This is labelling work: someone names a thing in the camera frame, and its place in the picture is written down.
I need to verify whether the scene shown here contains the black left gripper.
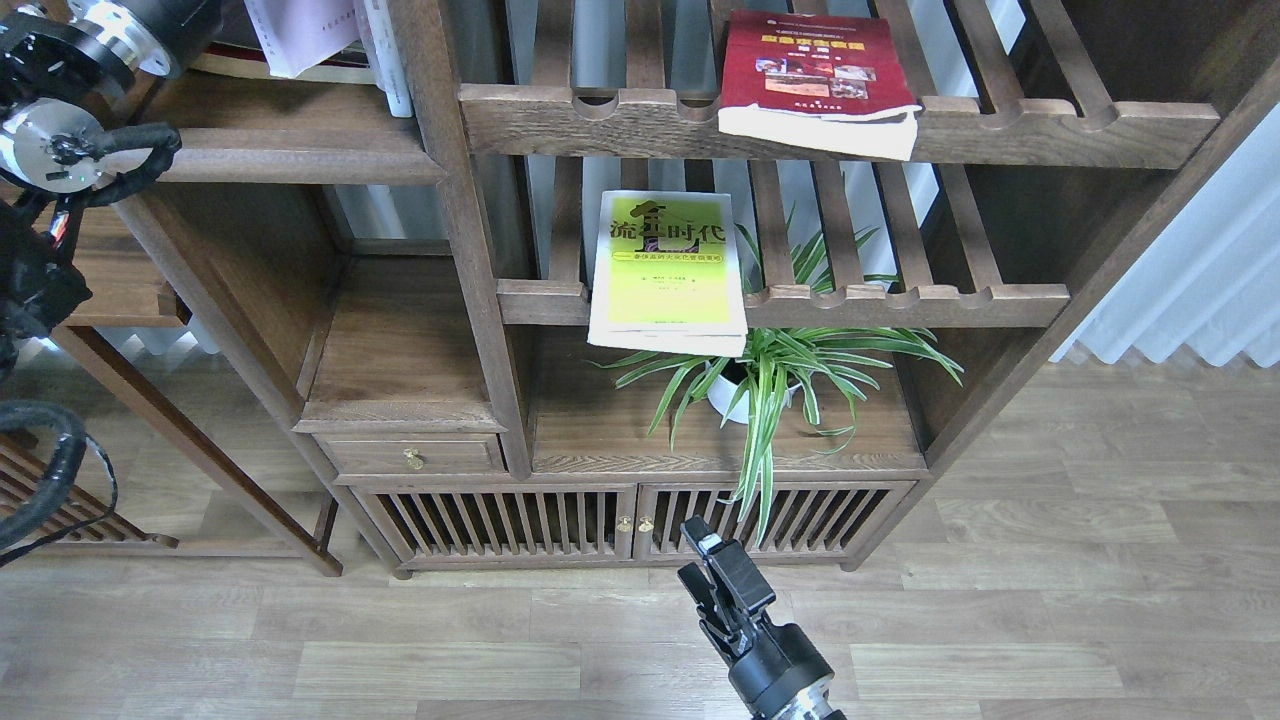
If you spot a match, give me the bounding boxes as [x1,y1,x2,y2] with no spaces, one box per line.
[64,1,221,79]

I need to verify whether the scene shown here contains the white book in plastic wrap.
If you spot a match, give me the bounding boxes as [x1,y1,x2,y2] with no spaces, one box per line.
[353,1,413,118]

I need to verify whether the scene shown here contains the green spider plant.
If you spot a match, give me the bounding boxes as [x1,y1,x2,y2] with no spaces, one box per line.
[596,205,964,546]

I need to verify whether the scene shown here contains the brass drawer knob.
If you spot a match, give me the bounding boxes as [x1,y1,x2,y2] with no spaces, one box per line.
[403,448,425,471]

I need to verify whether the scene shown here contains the red paperback book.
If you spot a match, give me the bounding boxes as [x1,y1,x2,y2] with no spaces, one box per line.
[717,9,922,161]

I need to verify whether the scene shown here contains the yellow-green paperback book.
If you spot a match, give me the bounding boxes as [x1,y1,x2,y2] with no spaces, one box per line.
[588,190,748,357]

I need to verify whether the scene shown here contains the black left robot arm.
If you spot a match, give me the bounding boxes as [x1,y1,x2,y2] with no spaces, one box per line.
[1,1,223,375]

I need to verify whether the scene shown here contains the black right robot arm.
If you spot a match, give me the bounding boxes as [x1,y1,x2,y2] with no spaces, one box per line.
[678,516,845,719]

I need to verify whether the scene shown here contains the white pleated curtain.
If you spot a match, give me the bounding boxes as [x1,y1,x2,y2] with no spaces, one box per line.
[1050,100,1280,369]

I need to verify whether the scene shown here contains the white and purple book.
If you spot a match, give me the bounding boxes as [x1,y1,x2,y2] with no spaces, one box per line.
[244,1,360,77]

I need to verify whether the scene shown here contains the maroon book with cream pages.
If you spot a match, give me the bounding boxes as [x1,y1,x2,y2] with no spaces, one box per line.
[189,42,376,85]

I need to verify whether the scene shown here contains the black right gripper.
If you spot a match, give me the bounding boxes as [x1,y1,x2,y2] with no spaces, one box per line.
[678,516,836,716]

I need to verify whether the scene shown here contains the dark wooden bookshelf unit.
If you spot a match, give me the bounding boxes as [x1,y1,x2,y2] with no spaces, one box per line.
[86,1,1277,574]

